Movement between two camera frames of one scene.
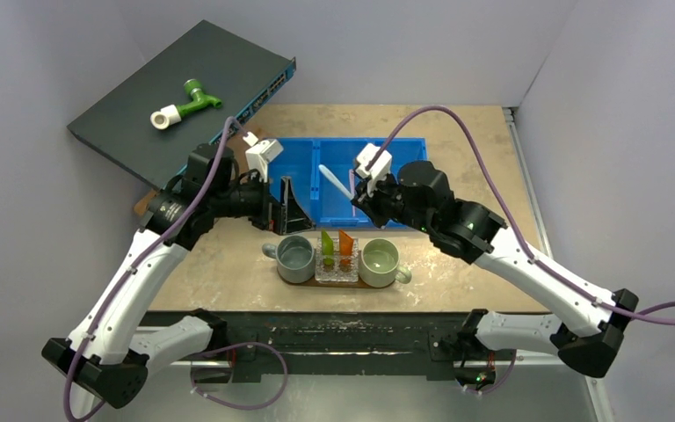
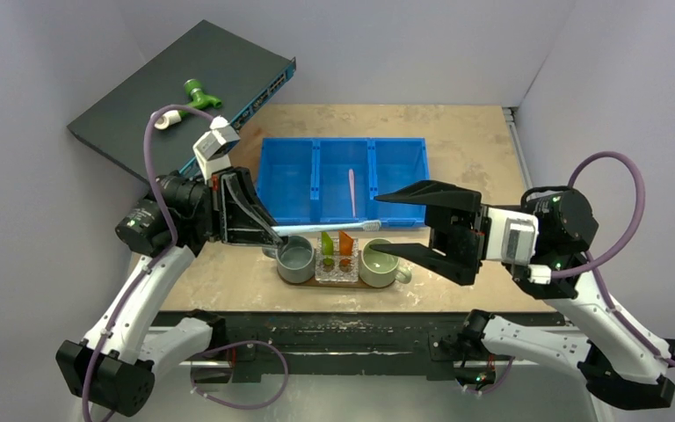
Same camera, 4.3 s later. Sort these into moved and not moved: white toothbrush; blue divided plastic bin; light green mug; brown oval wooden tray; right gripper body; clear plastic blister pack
Moved: right gripper body; white toothbrush
Not moved: light green mug; blue divided plastic bin; brown oval wooden tray; clear plastic blister pack
